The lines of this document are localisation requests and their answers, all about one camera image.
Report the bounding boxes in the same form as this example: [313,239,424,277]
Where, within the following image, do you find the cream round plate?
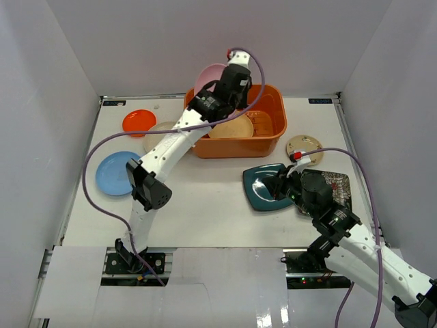
[142,121,175,152]

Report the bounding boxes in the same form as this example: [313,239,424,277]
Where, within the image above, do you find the pink round plate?
[194,64,226,94]

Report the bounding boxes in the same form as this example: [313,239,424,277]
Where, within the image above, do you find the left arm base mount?
[100,251,170,287]

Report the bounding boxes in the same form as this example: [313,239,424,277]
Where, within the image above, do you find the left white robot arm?
[115,64,252,273]

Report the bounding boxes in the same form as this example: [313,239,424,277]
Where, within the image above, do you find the yellow round plate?
[208,114,254,139]

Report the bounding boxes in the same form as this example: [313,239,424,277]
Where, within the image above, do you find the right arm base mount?
[280,249,351,290]

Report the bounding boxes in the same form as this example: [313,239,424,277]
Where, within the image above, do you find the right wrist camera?
[286,151,311,178]

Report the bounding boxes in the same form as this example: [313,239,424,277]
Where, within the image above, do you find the black floral square plate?
[302,169,352,210]

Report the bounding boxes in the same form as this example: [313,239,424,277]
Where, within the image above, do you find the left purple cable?
[82,46,266,287]

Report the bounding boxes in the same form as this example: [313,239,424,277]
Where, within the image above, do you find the purple cable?
[82,46,266,287]
[300,147,382,328]

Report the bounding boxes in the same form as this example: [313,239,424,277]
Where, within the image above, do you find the orange round plate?
[122,109,157,132]

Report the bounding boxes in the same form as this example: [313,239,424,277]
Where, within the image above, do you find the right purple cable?
[300,147,382,328]

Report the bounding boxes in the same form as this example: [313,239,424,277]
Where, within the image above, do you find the orange plastic bin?
[192,84,287,159]

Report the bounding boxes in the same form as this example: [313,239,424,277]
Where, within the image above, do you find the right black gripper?
[262,165,318,219]

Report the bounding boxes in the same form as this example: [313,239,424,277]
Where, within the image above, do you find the beige floral round plate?
[285,135,324,166]

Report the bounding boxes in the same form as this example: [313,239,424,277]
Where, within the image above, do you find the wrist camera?
[227,50,251,69]
[286,151,311,178]

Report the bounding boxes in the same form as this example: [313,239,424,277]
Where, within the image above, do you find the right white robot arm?
[263,172,436,327]

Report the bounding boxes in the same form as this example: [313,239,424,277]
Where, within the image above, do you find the teal square plate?
[242,163,294,212]

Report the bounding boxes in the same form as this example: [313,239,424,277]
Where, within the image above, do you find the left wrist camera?
[227,50,251,69]

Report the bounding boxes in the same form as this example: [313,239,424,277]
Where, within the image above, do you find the blue round plate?
[95,151,140,196]

